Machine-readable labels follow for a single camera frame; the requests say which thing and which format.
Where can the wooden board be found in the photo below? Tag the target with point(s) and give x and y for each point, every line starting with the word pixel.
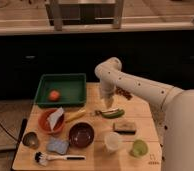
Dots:
pixel 97 158

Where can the green plastic tray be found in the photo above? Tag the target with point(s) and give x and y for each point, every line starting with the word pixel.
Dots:
pixel 72 89

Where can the small metal cup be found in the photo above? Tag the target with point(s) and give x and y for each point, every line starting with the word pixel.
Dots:
pixel 31 140

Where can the purple bowl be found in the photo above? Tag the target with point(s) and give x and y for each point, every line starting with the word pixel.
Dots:
pixel 81 135

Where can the blue sponge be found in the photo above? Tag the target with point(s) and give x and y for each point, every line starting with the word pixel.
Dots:
pixel 57 145

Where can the brown grape cluster toy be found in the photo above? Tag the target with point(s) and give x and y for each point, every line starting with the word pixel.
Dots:
pixel 124 93

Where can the wooden chair frame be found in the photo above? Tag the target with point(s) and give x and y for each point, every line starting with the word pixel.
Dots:
pixel 84 12

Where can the yellow banana toy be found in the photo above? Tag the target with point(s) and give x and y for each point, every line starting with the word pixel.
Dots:
pixel 75 115

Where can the orange bowl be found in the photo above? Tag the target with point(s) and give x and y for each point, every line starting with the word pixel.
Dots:
pixel 44 123

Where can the white cup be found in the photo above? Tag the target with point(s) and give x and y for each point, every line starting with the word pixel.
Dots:
pixel 112 141

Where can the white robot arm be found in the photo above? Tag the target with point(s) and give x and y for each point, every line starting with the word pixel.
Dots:
pixel 176 103

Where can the white cloth piece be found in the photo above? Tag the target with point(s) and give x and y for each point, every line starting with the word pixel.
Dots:
pixel 53 118

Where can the orange tomato toy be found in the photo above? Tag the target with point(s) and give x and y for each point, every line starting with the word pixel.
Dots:
pixel 54 96

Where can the white black dish brush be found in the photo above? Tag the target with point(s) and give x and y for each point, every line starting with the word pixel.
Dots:
pixel 43 158

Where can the green cup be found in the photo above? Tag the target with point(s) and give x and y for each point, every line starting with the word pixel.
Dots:
pixel 139 148

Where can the black bar handle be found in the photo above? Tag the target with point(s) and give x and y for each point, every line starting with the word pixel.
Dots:
pixel 22 130

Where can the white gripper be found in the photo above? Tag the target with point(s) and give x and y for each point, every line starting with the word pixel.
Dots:
pixel 107 91

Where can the green pepper toy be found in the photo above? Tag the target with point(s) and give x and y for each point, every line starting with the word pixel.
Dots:
pixel 113 115

